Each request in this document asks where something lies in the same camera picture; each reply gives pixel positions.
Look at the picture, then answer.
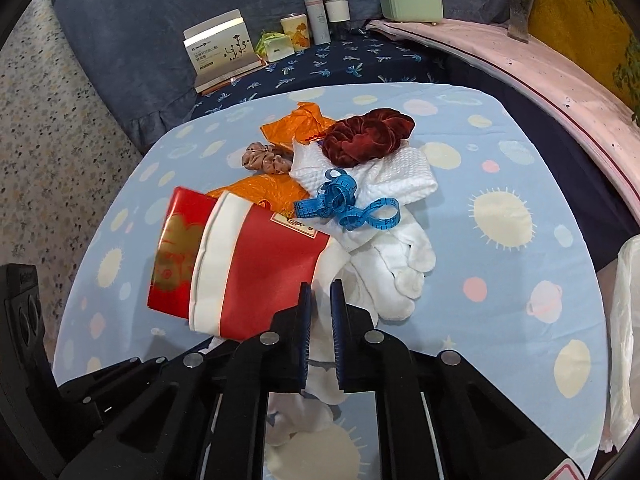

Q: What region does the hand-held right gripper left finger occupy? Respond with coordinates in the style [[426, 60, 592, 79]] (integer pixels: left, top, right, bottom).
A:
[[60, 282, 316, 480]]

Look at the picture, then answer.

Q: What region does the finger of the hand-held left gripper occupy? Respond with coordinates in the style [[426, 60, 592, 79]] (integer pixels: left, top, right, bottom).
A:
[[57, 356, 171, 436]]

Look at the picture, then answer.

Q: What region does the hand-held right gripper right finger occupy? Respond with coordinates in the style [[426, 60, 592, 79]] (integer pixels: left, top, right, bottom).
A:
[[329, 279, 577, 480]]

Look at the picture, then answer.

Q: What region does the red and white pouch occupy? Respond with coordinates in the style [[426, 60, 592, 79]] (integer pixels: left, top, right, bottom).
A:
[[189, 190, 332, 337]]

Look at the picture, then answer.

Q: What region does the white tissue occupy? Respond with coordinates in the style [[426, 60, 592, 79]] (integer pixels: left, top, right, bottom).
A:
[[305, 205, 437, 411]]

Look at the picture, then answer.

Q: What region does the blue measuring tape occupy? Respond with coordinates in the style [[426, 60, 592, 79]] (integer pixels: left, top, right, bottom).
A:
[[294, 169, 401, 232]]

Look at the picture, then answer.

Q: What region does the orange plastic wrapper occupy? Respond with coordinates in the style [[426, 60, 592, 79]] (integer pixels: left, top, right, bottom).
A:
[[260, 101, 337, 157], [206, 175, 312, 213]]

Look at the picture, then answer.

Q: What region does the red and gold box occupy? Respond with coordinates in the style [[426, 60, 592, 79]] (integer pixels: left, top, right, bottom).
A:
[[146, 186, 221, 320]]

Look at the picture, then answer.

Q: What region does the white waffle cloth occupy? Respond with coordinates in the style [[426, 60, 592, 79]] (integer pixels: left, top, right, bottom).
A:
[[290, 140, 437, 207]]

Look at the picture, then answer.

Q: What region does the brown patterned snack wrapper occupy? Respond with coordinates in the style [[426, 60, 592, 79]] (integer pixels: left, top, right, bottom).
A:
[[242, 142, 292, 176]]

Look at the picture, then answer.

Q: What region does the dark red velvet scrunchie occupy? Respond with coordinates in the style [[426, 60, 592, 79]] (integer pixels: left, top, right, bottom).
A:
[[321, 108, 416, 167]]

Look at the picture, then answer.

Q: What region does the bin with white bag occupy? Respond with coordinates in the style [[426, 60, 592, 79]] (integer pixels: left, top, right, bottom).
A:
[[597, 234, 640, 453]]

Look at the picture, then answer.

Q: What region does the light blue printed cloth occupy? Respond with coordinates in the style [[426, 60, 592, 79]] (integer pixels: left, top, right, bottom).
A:
[[52, 81, 608, 480]]

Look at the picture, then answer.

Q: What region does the dark blue patterned cloth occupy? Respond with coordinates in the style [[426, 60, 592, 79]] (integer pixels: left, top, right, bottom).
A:
[[192, 30, 451, 121]]

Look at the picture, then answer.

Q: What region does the navy cloth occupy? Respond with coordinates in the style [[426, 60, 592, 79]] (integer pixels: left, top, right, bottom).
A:
[[440, 55, 640, 271]]

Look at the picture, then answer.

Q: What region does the small green packet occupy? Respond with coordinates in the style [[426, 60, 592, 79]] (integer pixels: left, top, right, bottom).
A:
[[255, 30, 294, 62]]

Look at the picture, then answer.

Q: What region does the white box with plant print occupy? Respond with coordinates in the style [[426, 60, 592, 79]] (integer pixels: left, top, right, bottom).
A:
[[183, 9, 265, 94]]

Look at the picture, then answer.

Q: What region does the small orange carton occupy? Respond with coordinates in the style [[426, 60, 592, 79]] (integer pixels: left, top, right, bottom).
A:
[[280, 14, 311, 52]]

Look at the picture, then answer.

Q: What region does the tall white bottle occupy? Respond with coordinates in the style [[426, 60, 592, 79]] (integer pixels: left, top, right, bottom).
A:
[[305, 0, 331, 45]]

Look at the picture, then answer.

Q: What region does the white jar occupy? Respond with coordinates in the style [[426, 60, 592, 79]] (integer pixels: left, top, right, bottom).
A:
[[322, 0, 351, 41]]

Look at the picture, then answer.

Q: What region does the pink cloth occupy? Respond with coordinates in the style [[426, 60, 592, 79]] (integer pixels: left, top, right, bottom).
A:
[[365, 17, 640, 211]]

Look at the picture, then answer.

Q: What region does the green tissue box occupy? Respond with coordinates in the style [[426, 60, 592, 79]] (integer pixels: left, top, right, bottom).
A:
[[378, 0, 444, 25]]

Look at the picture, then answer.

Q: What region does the grey-blue backdrop cloth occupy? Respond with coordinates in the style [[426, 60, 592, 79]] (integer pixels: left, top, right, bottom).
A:
[[47, 0, 511, 146]]

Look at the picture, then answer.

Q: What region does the glass vase with pink flowers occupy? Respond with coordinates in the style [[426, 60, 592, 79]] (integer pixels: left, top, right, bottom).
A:
[[492, 0, 547, 43]]

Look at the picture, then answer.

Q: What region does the yellow backdrop cloth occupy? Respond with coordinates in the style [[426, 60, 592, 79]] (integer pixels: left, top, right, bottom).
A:
[[527, 0, 640, 116]]

